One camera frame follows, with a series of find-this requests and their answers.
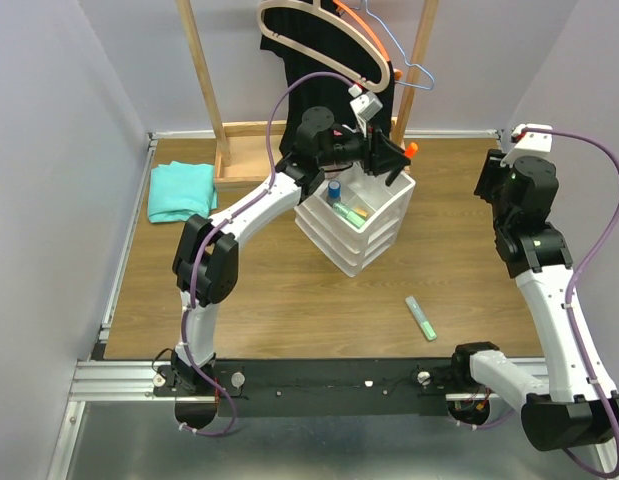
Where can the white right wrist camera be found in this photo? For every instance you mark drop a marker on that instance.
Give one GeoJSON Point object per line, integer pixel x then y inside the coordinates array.
{"type": "Point", "coordinates": [529, 140]}

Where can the blue wire hanger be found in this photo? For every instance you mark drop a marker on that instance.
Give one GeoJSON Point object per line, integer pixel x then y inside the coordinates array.
{"type": "Point", "coordinates": [365, 7]}

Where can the white drawer organizer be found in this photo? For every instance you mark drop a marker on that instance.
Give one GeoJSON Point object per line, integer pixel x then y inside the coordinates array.
{"type": "Point", "coordinates": [351, 249]}

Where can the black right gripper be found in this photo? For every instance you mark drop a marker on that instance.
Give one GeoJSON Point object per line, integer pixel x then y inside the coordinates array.
{"type": "Point", "coordinates": [491, 170]}

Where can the blue grey glue stick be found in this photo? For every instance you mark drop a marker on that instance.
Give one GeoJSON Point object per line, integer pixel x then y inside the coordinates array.
{"type": "Point", "coordinates": [333, 192]}

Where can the wooden clothes rack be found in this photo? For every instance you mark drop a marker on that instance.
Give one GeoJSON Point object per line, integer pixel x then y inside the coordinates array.
{"type": "Point", "coordinates": [241, 156]}

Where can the black hanging garment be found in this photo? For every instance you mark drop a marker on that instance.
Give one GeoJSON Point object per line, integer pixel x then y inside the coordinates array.
{"type": "Point", "coordinates": [324, 91]}

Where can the teal folded cloth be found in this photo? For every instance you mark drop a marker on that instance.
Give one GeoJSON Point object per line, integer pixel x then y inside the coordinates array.
{"type": "Point", "coordinates": [179, 190]}

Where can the pink capped clear bottle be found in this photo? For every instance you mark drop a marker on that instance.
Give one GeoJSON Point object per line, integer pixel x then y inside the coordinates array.
{"type": "Point", "coordinates": [340, 136]}

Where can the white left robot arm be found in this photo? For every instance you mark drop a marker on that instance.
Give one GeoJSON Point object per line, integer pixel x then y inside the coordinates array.
{"type": "Point", "coordinates": [206, 264]}

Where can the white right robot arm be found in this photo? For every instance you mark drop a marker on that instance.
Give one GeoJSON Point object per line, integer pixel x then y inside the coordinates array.
{"type": "Point", "coordinates": [579, 403]}

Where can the beige wooden hanger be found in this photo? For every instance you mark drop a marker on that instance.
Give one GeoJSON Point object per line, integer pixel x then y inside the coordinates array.
{"type": "Point", "coordinates": [326, 10]}

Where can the small green highlighter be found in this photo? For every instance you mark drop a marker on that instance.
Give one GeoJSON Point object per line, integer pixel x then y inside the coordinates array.
{"type": "Point", "coordinates": [349, 215]}

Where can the black orange highlighter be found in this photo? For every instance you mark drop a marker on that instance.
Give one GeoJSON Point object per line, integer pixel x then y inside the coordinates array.
{"type": "Point", "coordinates": [411, 150]}

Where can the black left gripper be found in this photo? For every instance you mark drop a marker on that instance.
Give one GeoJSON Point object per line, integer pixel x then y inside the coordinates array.
{"type": "Point", "coordinates": [379, 154]}

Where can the orange plastic hanger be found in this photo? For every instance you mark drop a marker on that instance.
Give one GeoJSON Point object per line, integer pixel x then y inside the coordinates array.
{"type": "Point", "coordinates": [343, 8]}

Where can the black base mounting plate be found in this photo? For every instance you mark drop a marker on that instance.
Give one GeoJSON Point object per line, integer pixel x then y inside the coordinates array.
{"type": "Point", "coordinates": [269, 388]}

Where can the grey green highlighter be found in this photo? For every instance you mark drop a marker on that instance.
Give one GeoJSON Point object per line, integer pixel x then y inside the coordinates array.
{"type": "Point", "coordinates": [421, 319]}

